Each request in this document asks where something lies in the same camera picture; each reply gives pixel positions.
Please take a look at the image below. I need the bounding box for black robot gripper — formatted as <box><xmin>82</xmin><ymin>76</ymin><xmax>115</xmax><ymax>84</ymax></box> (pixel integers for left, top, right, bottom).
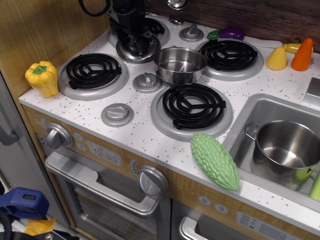
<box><xmin>107</xmin><ymin>0</ymin><xmax>152</xmax><ymax>56</ymax></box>

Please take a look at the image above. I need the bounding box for round steel pot lid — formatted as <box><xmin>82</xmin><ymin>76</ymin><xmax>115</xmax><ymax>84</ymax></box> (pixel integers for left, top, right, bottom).
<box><xmin>116</xmin><ymin>33</ymin><xmax>161</xmax><ymax>64</ymax></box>

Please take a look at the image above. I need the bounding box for large steel pot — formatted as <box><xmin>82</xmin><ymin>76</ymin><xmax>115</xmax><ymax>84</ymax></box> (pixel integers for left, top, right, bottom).
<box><xmin>244</xmin><ymin>120</ymin><xmax>320</xmax><ymax>191</ymax></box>

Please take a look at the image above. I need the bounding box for black rear left burner coil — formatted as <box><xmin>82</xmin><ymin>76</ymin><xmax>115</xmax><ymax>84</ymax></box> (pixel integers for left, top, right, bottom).
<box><xmin>112</xmin><ymin>17</ymin><xmax>166</xmax><ymax>40</ymax></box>

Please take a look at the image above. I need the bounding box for black burner coil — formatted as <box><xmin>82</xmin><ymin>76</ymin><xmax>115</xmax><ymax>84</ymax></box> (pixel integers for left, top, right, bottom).
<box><xmin>112</xmin><ymin>17</ymin><xmax>166</xmax><ymax>40</ymax></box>
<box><xmin>162</xmin><ymin>83</ymin><xmax>227</xmax><ymax>130</ymax></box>
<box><xmin>66</xmin><ymin>53</ymin><xmax>122</xmax><ymax>90</ymax></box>
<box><xmin>199</xmin><ymin>39</ymin><xmax>258</xmax><ymax>71</ymax></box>

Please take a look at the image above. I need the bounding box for grey middle stove knob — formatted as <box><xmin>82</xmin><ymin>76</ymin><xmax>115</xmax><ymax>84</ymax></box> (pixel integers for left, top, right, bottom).
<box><xmin>133</xmin><ymin>72</ymin><xmax>163</xmax><ymax>94</ymax></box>

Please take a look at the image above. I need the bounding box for grey stove knob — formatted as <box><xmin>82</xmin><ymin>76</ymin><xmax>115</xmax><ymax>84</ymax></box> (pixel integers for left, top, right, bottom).
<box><xmin>133</xmin><ymin>72</ymin><xmax>163</xmax><ymax>94</ymax></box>
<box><xmin>179</xmin><ymin>24</ymin><xmax>204</xmax><ymax>43</ymax></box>
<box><xmin>101</xmin><ymin>103</ymin><xmax>134</xmax><ymax>128</ymax></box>

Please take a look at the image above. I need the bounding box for small steel saucepan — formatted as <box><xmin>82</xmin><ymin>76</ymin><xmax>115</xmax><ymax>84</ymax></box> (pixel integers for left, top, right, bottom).
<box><xmin>153</xmin><ymin>43</ymin><xmax>227</xmax><ymax>85</ymax></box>

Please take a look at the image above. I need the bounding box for hanging steel ladle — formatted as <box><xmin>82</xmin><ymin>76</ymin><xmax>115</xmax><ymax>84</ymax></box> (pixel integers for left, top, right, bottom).
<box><xmin>166</xmin><ymin>0</ymin><xmax>188</xmax><ymax>10</ymax></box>

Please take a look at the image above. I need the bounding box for black front left burner coil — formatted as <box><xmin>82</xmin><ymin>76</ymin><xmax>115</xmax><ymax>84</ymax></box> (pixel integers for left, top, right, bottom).
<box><xmin>66</xmin><ymin>53</ymin><xmax>122</xmax><ymax>90</ymax></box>

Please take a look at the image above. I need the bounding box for grey rear stove knob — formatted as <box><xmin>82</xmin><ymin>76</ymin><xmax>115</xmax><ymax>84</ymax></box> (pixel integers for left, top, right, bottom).
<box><xmin>179</xmin><ymin>24</ymin><xmax>204</xmax><ymax>43</ymax></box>

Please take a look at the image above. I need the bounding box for grey front stove knob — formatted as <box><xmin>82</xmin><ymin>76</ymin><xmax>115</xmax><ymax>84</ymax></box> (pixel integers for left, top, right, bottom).
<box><xmin>101</xmin><ymin>103</ymin><xmax>134</xmax><ymax>128</ymax></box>

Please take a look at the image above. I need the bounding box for black front right burner coil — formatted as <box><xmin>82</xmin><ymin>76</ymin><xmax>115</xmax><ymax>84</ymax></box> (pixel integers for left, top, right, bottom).
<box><xmin>162</xmin><ymin>83</ymin><xmax>227</xmax><ymax>130</ymax></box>

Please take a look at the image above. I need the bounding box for black rear right burner coil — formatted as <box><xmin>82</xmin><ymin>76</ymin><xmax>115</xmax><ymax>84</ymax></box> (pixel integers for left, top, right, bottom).
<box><xmin>199</xmin><ymin>39</ymin><xmax>258</xmax><ymax>71</ymax></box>

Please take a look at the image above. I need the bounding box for yellow toy bell pepper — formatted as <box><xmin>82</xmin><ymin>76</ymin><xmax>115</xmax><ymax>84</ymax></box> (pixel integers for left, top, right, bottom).
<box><xmin>24</xmin><ymin>60</ymin><xmax>59</xmax><ymax>98</ymax></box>

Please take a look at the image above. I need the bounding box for purple toy eggplant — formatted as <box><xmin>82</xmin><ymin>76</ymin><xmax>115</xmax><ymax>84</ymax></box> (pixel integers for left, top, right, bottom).
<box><xmin>206</xmin><ymin>27</ymin><xmax>245</xmax><ymax>40</ymax></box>

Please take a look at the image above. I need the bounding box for silver left oven dial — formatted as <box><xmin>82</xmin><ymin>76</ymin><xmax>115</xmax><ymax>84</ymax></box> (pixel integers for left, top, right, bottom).
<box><xmin>46</xmin><ymin>122</ymin><xmax>74</xmax><ymax>150</ymax></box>

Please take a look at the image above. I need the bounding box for silver oven dial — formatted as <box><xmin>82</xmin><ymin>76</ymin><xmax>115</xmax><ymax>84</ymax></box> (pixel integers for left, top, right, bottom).
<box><xmin>137</xmin><ymin>164</ymin><xmax>169</xmax><ymax>196</ymax></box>
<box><xmin>46</xmin><ymin>122</ymin><xmax>74</xmax><ymax>150</ymax></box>

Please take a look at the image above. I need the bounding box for grey toy sink basin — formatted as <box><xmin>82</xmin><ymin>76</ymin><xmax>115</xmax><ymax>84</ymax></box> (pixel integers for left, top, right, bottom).
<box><xmin>223</xmin><ymin>94</ymin><xmax>320</xmax><ymax>211</ymax></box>

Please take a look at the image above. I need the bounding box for silver right oven dial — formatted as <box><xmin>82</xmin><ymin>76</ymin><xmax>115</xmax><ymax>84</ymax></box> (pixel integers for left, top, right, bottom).
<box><xmin>137</xmin><ymin>164</ymin><xmax>169</xmax><ymax>196</ymax></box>

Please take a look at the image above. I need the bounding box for green toy bitter gourd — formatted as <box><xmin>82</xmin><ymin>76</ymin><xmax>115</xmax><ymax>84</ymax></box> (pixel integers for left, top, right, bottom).
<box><xmin>190</xmin><ymin>133</ymin><xmax>240</xmax><ymax>191</ymax></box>

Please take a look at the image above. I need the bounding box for yellow toy corn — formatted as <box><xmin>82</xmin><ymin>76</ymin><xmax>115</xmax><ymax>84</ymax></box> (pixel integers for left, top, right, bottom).
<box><xmin>266</xmin><ymin>47</ymin><xmax>287</xmax><ymax>71</ymax></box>

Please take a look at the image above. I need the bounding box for yellow toy sausage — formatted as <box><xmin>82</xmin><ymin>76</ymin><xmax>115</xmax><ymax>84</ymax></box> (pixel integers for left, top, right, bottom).
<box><xmin>282</xmin><ymin>43</ymin><xmax>302</xmax><ymax>54</ymax></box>

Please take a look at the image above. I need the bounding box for orange toy carrot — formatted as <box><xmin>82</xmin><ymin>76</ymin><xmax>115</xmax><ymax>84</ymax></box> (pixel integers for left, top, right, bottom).
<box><xmin>291</xmin><ymin>37</ymin><xmax>314</xmax><ymax>71</ymax></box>

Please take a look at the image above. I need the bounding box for silver faucet base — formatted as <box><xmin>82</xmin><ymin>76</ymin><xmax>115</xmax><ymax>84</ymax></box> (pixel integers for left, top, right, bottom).
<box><xmin>303</xmin><ymin>77</ymin><xmax>320</xmax><ymax>107</ymax></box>

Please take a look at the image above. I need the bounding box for blue clamp device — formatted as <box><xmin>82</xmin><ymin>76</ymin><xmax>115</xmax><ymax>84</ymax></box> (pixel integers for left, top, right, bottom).
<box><xmin>0</xmin><ymin>187</ymin><xmax>50</xmax><ymax>219</ymax></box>

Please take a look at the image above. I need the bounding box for green toy vegetable in sink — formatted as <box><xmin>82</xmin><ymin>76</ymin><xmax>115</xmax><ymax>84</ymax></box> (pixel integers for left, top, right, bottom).
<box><xmin>294</xmin><ymin>166</ymin><xmax>320</xmax><ymax>201</ymax></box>

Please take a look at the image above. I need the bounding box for silver oven door handle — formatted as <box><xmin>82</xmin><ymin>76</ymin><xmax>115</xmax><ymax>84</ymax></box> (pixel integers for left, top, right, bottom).
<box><xmin>45</xmin><ymin>152</ymin><xmax>159</xmax><ymax>218</ymax></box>

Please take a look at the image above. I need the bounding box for grey fridge door handle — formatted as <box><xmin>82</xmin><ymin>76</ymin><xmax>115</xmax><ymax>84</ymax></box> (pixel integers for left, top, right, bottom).
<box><xmin>0</xmin><ymin>120</ymin><xmax>19</xmax><ymax>146</ymax></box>

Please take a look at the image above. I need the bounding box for silver dishwasher handle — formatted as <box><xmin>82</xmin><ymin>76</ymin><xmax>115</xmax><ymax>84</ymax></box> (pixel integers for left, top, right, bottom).
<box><xmin>178</xmin><ymin>216</ymin><xmax>208</xmax><ymax>240</ymax></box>

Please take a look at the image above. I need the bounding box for black cable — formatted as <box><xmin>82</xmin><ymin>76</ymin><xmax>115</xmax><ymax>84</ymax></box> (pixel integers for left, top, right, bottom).
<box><xmin>0</xmin><ymin>208</ymin><xmax>12</xmax><ymax>240</ymax></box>

